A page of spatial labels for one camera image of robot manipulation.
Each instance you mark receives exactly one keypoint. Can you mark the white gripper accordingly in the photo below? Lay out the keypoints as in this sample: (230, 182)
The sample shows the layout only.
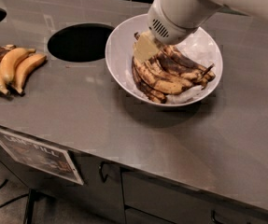
(170, 25)

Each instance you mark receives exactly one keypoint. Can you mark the yellow spotted banana front bowl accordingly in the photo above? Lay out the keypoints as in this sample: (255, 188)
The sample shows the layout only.
(156, 82)

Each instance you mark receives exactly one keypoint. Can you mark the dark spotted banana bowl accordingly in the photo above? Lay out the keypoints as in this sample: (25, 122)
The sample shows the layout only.
(152, 94)

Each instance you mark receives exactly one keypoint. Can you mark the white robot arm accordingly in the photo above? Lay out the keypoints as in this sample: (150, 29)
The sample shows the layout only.
(199, 11)

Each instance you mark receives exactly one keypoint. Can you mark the spotted banana middle bowl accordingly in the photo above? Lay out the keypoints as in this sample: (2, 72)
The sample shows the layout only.
(158, 71)

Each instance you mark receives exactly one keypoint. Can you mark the white bowl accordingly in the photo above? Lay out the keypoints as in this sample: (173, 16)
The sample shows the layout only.
(119, 50)

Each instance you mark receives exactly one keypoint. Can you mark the brown banana upper middle bowl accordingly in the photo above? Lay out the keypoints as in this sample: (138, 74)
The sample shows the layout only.
(193, 75)

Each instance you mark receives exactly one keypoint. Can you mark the brown banana bowl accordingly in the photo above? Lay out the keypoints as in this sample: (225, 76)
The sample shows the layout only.
(173, 52)
(193, 75)

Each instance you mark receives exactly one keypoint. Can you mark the brown banana back bowl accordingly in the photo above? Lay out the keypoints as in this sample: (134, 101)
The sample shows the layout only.
(173, 52)

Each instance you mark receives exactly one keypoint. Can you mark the yellow banana right of bunch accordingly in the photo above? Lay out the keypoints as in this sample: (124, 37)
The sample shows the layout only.
(24, 69)

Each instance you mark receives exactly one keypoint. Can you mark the yellow banana of bunch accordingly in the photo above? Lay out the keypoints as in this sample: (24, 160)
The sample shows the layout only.
(24, 69)
(10, 61)

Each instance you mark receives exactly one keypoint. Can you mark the yellow banana top of bunch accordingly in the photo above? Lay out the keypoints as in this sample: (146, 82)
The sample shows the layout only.
(10, 61)

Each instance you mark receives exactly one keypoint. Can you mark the landfill sign plate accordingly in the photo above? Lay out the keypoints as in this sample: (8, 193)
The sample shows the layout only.
(39, 155)

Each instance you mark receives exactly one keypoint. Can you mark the grey cabinet drawer front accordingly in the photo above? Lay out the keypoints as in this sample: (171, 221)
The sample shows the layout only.
(156, 199)

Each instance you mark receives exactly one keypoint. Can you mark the black cabinet door handle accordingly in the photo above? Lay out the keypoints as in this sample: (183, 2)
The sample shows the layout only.
(103, 176)

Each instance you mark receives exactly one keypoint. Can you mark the black drawer handle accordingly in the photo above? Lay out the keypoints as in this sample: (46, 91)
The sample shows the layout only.
(218, 218)

